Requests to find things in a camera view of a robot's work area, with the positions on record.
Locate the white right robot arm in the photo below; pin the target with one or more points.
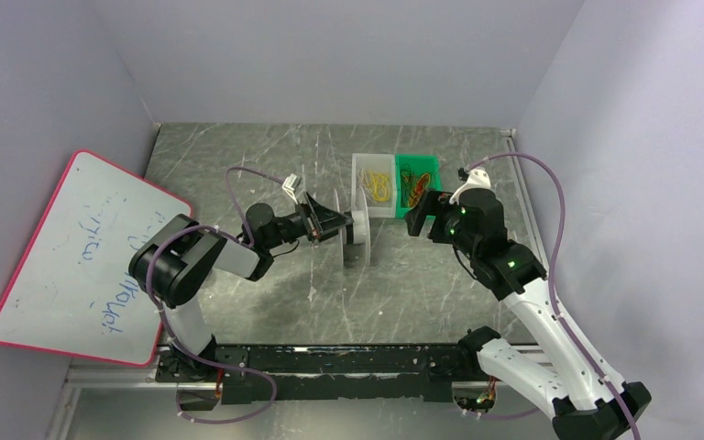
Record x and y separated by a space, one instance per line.
582 395

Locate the clear white plastic bin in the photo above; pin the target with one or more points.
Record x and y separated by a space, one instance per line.
373 175

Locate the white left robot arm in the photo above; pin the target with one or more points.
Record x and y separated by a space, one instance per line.
174 264

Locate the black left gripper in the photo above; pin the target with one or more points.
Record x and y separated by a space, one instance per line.
313 220

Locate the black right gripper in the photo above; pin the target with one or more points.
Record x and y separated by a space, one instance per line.
429 209

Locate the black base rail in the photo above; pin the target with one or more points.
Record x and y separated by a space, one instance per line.
440 372

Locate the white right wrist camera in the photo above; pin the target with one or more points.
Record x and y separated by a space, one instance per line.
476 178

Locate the grey perforated cable spool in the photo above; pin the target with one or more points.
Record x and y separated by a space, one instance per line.
356 236

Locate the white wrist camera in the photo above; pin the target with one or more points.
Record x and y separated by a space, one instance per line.
476 178
291 186

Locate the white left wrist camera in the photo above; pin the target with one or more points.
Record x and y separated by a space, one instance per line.
291 186

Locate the pink framed whiteboard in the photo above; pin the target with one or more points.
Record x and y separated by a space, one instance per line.
71 293

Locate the green plastic bin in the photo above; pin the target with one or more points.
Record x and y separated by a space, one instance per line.
414 175

